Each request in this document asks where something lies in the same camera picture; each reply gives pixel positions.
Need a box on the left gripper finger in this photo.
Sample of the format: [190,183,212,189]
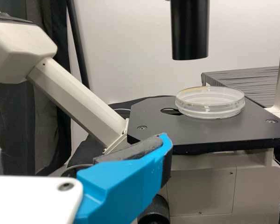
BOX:
[74,132,174,224]

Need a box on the cream microscope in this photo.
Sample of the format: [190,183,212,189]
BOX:
[0,0,280,224]

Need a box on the petri dish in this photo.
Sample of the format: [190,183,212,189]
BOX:
[175,85,245,119]

